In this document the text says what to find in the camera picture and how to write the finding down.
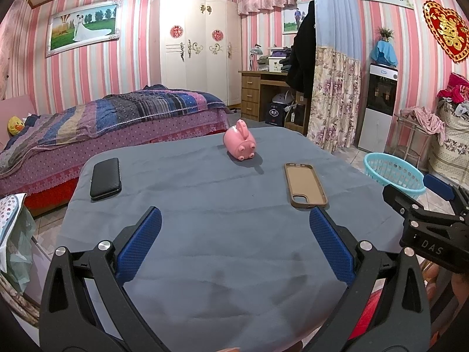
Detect red heart wall decoration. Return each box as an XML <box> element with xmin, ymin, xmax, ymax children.
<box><xmin>422</xmin><ymin>1</ymin><xmax>469</xmax><ymax>64</ymax></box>

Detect black rectangular case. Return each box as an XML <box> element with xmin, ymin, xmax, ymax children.
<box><xmin>90</xmin><ymin>158</ymin><xmax>122</xmax><ymax>202</ymax></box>

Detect black box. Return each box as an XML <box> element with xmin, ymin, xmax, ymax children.
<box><xmin>264</xmin><ymin>102</ymin><xmax>286</xmax><ymax>127</ymax></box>

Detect red clothes pile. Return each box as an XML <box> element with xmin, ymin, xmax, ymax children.
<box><xmin>436</xmin><ymin>72</ymin><xmax>469</xmax><ymax>104</ymax></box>

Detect pink piggy bank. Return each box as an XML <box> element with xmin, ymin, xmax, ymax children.
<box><xmin>223</xmin><ymin>119</ymin><xmax>256</xmax><ymax>162</ymax></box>

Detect white wardrobe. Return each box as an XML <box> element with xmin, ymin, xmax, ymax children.
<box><xmin>151</xmin><ymin>0</ymin><xmax>242</xmax><ymax>108</ymax></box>

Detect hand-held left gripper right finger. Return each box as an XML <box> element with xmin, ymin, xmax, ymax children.
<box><xmin>309</xmin><ymin>206</ymin><xmax>431</xmax><ymax>352</ymax></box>

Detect floral patterned cloth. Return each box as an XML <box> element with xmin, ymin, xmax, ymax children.
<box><xmin>0</xmin><ymin>275</ymin><xmax>41</xmax><ymax>329</ymax></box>

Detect brown phone case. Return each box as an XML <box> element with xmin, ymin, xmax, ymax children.
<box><xmin>284</xmin><ymin>162</ymin><xmax>328</xmax><ymax>210</ymax></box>

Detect wooden desk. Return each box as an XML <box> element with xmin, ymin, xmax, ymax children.
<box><xmin>238</xmin><ymin>70</ymin><xmax>312</xmax><ymax>136</ymax></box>

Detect framed wedding photo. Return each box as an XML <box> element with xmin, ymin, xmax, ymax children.
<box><xmin>45</xmin><ymin>0</ymin><xmax>123</xmax><ymax>58</ymax></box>

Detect white appliance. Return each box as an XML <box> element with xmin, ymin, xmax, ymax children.
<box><xmin>271</xmin><ymin>91</ymin><xmax>295</xmax><ymax>106</ymax></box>

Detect person's right hand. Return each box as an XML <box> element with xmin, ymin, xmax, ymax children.
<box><xmin>421</xmin><ymin>262</ymin><xmax>469</xmax><ymax>323</ymax></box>

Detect glass side table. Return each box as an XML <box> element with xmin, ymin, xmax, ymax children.
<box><xmin>394</xmin><ymin>112</ymin><xmax>435</xmax><ymax>171</ymax></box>

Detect pink headboard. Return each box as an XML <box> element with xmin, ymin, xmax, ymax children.
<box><xmin>0</xmin><ymin>94</ymin><xmax>37</xmax><ymax>147</ymax></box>

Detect yellow duck plush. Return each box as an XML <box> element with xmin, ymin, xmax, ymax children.
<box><xmin>7</xmin><ymin>116</ymin><xmax>26</xmax><ymax>136</ymax></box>

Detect white water dispenser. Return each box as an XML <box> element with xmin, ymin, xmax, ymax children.
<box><xmin>358</xmin><ymin>63</ymin><xmax>399</xmax><ymax>153</ymax></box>

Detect translucent plastic bag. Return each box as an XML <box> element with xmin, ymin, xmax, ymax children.
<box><xmin>0</xmin><ymin>205</ymin><xmax>37</xmax><ymax>294</ymax></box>

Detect striped patchwork quilt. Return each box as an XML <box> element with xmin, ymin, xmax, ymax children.
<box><xmin>0</xmin><ymin>84</ymin><xmax>228</xmax><ymax>177</ymax></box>

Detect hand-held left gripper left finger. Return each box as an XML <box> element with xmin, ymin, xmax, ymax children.
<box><xmin>40</xmin><ymin>205</ymin><xmax>163</xmax><ymax>352</ymax></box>

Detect teal plastic basket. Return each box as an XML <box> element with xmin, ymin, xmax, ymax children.
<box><xmin>364</xmin><ymin>152</ymin><xmax>427</xmax><ymax>196</ymax></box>

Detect blue and floral curtain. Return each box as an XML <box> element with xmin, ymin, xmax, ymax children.
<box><xmin>307</xmin><ymin>0</ymin><xmax>363</xmax><ymax>155</ymax></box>

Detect white dotted cloth item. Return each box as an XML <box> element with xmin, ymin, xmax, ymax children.
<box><xmin>0</xmin><ymin>192</ymin><xmax>28</xmax><ymax>244</ymax></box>

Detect bed with purple dotted skirt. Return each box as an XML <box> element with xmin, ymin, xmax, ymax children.
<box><xmin>0</xmin><ymin>84</ymin><xmax>235</xmax><ymax>217</ymax></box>

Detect floral covered furniture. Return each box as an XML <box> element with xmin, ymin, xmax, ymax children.
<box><xmin>427</xmin><ymin>101</ymin><xmax>469</xmax><ymax>189</ymax></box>

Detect black hanging coat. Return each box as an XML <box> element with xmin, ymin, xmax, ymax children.
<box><xmin>286</xmin><ymin>0</ymin><xmax>316</xmax><ymax>92</ymax></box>

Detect blue cloth cover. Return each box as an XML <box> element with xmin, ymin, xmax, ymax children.
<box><xmin>370</xmin><ymin>40</ymin><xmax>399</xmax><ymax>67</ymax></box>

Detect desk lamp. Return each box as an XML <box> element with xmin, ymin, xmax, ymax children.
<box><xmin>249</xmin><ymin>44</ymin><xmax>262</xmax><ymax>71</ymax></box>

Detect grey-blue tablecloth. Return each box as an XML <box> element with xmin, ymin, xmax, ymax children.
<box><xmin>55</xmin><ymin>126</ymin><xmax>422</xmax><ymax>352</ymax></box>

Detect pink cloth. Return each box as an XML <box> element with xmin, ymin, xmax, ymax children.
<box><xmin>399</xmin><ymin>106</ymin><xmax>446</xmax><ymax>146</ymax></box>

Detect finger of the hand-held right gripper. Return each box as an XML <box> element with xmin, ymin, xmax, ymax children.
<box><xmin>423</xmin><ymin>173</ymin><xmax>469</xmax><ymax>224</ymax></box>
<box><xmin>382</xmin><ymin>183</ymin><xmax>462</xmax><ymax>230</ymax></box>

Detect small framed photo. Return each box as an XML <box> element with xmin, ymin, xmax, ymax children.
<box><xmin>282</xmin><ymin>2</ymin><xmax>308</xmax><ymax>34</ymax></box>

